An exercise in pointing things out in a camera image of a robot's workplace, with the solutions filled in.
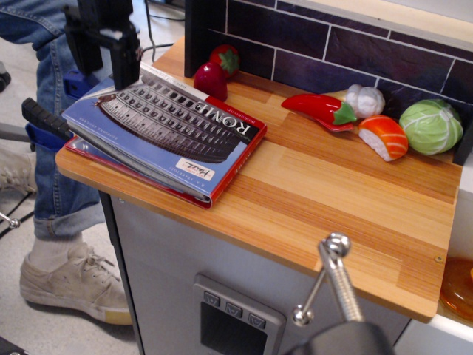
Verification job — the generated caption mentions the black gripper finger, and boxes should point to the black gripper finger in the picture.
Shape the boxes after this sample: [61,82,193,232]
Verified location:
[65,26,103,75]
[110,24,141,90]

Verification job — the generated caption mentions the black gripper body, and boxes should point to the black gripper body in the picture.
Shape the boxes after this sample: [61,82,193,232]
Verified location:
[63,1,134,48]

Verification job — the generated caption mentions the Rome travel book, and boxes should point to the Rome travel book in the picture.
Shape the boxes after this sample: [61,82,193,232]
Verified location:
[63,64,267,209]

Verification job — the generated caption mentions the dark red toy fruit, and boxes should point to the dark red toy fruit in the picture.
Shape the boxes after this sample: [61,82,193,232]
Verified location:
[194,61,228,101]

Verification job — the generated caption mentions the red toy strawberry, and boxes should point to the red toy strawberry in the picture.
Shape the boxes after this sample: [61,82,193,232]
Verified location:
[209,44,240,78]

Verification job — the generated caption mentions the white sneaker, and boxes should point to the white sneaker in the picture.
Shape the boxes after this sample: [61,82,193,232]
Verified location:
[1,147,37,194]
[19,242,132,325]

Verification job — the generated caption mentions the person leg in jeans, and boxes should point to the person leg in jeans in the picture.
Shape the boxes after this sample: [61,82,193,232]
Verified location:
[0,0,116,240]

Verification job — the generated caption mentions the small metal knob left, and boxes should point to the small metal knob left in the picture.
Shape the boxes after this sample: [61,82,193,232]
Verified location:
[0,212,21,229]

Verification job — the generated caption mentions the red toy chili pepper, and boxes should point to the red toy chili pepper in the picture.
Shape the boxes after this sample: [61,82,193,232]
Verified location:
[282,94,357,132]

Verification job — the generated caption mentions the white toy garlic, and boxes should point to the white toy garlic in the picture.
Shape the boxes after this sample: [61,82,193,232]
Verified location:
[345,84,385,119]

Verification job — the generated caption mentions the grey toy oven cabinet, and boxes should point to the grey toy oven cabinet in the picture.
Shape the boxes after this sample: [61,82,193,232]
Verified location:
[98,191,412,355]

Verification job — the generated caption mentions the salmon sushi toy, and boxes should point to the salmon sushi toy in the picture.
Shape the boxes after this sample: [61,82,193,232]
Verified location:
[358,115,409,162]

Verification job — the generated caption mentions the green toy cabbage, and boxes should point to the green toy cabbage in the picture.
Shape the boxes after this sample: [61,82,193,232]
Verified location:
[399,99,463,155]

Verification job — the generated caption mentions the orange glass dish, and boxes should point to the orange glass dish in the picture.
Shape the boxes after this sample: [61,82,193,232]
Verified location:
[440,257,472,321]

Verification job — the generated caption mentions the black cable on floor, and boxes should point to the black cable on floor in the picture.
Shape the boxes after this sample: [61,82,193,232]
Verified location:
[143,0,186,64]

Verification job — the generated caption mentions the black vertical post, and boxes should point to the black vertical post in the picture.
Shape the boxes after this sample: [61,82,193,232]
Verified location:
[184,0,227,78]

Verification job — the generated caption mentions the blue clamp with black handle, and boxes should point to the blue clamp with black handle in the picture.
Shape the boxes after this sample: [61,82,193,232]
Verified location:
[21,70,99,152]

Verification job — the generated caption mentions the metal clamp screw handle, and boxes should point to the metal clamp screw handle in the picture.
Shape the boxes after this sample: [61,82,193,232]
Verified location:
[292,232,365,327]

